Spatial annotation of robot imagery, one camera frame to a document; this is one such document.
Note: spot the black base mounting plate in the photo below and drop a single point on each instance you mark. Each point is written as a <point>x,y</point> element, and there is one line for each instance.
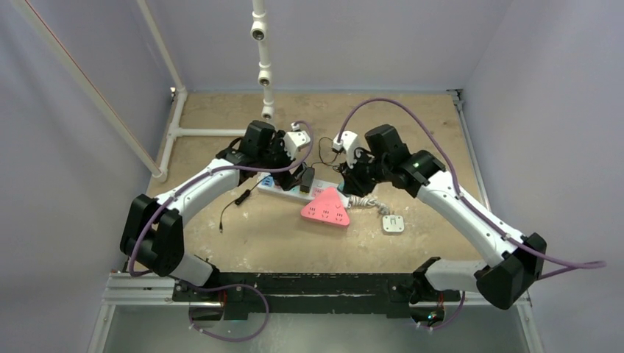
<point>241,293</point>

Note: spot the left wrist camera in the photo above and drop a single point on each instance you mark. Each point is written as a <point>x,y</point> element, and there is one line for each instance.
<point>294,142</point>

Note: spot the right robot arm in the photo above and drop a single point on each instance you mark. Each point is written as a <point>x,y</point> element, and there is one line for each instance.
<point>510,261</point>

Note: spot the black power adapter with switch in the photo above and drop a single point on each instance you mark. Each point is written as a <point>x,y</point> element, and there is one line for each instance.
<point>240,199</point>

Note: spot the pink triangular power socket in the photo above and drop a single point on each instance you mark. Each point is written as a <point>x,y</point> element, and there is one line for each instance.
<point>327,208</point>

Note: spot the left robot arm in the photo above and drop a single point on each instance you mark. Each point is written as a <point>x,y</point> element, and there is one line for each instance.
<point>153,236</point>

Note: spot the white multicolour power strip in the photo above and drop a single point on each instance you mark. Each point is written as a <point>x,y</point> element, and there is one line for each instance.
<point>267,185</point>

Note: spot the white square plug adapter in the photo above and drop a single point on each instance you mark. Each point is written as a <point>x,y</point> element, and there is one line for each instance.
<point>393,224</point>

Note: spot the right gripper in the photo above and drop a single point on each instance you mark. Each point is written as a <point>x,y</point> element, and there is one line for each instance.
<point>356,174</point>

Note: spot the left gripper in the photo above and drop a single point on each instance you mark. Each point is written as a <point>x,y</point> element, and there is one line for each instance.
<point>286,179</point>

